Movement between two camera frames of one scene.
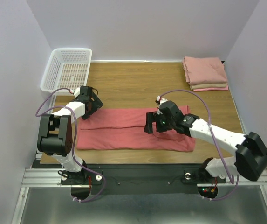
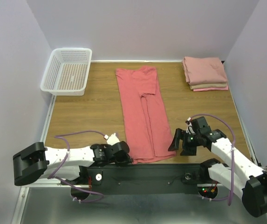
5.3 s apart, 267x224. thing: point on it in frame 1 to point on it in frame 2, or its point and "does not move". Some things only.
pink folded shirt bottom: [211, 89] does not move
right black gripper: [153, 122] to [184, 142]
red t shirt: [123, 128] to [148, 133]
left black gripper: [95, 104] to [125, 158]
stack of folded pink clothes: [200, 70] does not move
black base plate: [113, 179] does not move
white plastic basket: [68, 68] does not move
